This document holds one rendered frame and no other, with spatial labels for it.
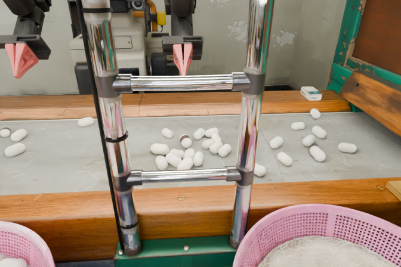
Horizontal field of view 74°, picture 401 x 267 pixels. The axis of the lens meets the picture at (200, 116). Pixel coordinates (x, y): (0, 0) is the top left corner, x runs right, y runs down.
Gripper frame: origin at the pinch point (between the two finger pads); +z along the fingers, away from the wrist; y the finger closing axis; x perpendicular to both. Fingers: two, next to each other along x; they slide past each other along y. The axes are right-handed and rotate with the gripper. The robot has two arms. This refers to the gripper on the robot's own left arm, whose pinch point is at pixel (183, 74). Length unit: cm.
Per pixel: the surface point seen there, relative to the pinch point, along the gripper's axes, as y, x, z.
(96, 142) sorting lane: -19.5, 1.9, 15.8
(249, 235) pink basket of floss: 7.3, -18.8, 35.6
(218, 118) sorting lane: 8.7, 8.8, 7.9
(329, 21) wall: 118, 103, -112
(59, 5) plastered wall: -100, 117, -145
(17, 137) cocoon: -36.2, 1.5, 14.0
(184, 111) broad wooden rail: 0.1, 9.6, 5.4
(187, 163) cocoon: 0.0, -7.0, 23.2
